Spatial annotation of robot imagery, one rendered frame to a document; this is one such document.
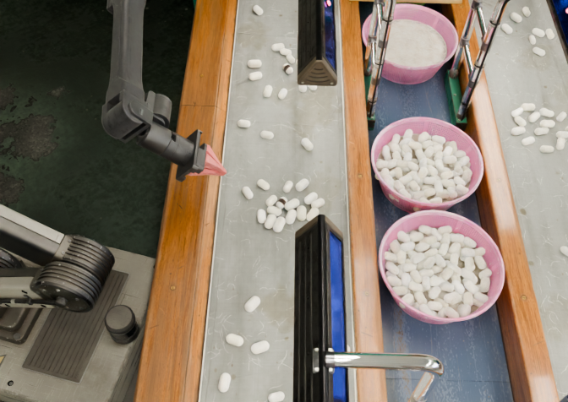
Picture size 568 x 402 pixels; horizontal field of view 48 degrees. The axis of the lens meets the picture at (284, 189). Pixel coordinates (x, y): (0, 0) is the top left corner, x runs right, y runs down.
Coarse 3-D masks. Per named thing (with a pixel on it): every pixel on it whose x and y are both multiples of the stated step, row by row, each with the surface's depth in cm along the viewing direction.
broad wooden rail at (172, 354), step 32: (224, 0) 185; (192, 32) 177; (224, 32) 178; (192, 64) 170; (224, 64) 171; (192, 96) 163; (224, 96) 165; (192, 128) 157; (224, 128) 160; (192, 192) 146; (192, 224) 141; (160, 256) 136; (192, 256) 136; (160, 288) 132; (192, 288) 132; (160, 320) 128; (192, 320) 128; (160, 352) 124; (192, 352) 124; (160, 384) 120; (192, 384) 121
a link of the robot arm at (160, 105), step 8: (152, 96) 132; (160, 96) 133; (128, 104) 122; (136, 104) 123; (152, 104) 131; (160, 104) 131; (168, 104) 133; (136, 112) 122; (144, 112) 124; (152, 112) 126; (160, 112) 130; (168, 112) 132; (144, 120) 123; (168, 120) 131; (136, 128) 126; (144, 128) 125; (128, 136) 127
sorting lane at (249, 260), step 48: (240, 0) 189; (288, 0) 190; (336, 0) 190; (240, 48) 177; (288, 48) 178; (336, 48) 178; (240, 96) 167; (288, 96) 167; (336, 96) 168; (240, 144) 157; (288, 144) 158; (336, 144) 158; (240, 192) 149; (288, 192) 149; (336, 192) 150; (240, 240) 142; (288, 240) 142; (240, 288) 135; (288, 288) 135; (288, 336) 129; (240, 384) 123; (288, 384) 123
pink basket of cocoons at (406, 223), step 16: (400, 224) 142; (416, 224) 145; (432, 224) 146; (448, 224) 145; (464, 224) 143; (384, 240) 139; (480, 240) 142; (384, 256) 140; (496, 256) 138; (384, 272) 137; (496, 272) 137; (496, 288) 134; (432, 320) 133; (448, 320) 128
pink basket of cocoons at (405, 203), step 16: (384, 128) 157; (400, 128) 160; (416, 128) 162; (432, 128) 161; (448, 128) 159; (384, 144) 159; (464, 144) 158; (480, 160) 152; (480, 176) 150; (384, 192) 156; (400, 208) 155; (432, 208) 148; (448, 208) 153
